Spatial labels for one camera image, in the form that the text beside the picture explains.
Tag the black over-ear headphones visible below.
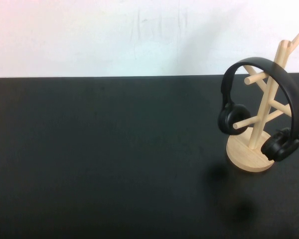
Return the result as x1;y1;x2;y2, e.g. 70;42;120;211
217;57;299;163

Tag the light wooden headphone stand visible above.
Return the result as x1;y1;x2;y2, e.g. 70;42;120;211
226;24;299;173

